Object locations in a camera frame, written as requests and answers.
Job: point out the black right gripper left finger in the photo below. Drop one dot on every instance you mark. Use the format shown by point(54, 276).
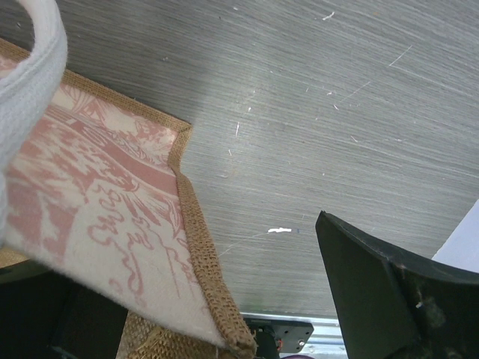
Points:
point(47, 315)

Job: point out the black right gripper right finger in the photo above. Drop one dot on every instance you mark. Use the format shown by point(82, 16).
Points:
point(392, 303)

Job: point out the burlap canvas tote bag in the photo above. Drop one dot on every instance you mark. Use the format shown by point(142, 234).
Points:
point(91, 188)

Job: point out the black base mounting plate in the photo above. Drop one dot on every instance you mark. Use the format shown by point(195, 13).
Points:
point(276, 336)

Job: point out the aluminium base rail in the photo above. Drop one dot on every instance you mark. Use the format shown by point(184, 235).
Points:
point(326, 340)

